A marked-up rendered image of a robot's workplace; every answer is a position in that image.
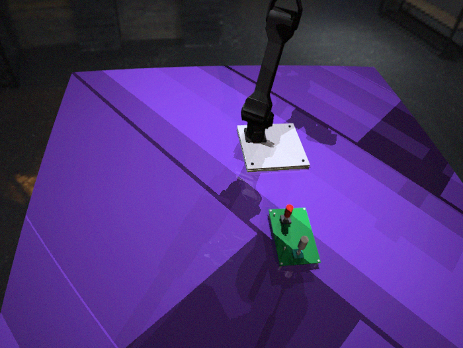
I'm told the green circuit board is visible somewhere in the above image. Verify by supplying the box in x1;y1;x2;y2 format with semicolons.
269;204;321;268

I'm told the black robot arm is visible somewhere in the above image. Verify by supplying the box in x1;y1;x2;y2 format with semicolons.
241;0;302;143

